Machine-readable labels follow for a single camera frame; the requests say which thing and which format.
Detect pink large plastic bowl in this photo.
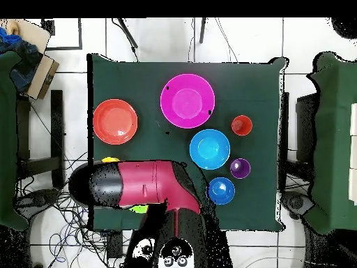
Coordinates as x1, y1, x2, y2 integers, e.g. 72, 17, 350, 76
159, 73, 216, 130

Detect light blue medium bowl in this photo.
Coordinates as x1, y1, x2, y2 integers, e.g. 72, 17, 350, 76
189, 128, 231, 171

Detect dark green tablecloth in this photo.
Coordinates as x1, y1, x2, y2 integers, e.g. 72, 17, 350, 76
86, 53, 289, 233

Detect dark blue small bowl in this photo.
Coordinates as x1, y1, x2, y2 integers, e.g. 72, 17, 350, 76
207, 177, 236, 206

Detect purple plastic cup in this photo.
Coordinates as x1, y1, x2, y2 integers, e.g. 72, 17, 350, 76
229, 158, 252, 180

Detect orange plastic cup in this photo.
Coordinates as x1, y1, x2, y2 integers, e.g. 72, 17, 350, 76
230, 114, 254, 137

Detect orange shallow plastic bowl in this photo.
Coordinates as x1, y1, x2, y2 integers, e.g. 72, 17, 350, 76
92, 98, 139, 146

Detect black tripod leg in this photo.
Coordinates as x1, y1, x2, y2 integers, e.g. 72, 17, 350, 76
199, 17, 208, 45
116, 17, 139, 50

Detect green cloth covered table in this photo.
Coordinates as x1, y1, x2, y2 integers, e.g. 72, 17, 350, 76
0, 51, 30, 231
302, 51, 357, 235

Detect brown cardboard box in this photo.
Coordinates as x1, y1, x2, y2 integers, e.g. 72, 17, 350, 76
26, 54, 60, 101

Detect white boxes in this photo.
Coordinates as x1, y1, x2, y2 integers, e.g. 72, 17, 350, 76
349, 102, 357, 206

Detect tan cardboard sheet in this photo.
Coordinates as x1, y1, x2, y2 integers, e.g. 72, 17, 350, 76
5, 18, 52, 54

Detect black chair frame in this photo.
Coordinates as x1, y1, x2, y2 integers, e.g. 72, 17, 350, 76
278, 91, 320, 193
15, 89, 66, 191

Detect black pedestal foot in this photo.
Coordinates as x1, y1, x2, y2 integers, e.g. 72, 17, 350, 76
281, 191, 316, 220
15, 188, 61, 217

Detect black square floor frame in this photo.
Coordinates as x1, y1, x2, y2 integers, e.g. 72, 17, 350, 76
41, 17, 84, 52

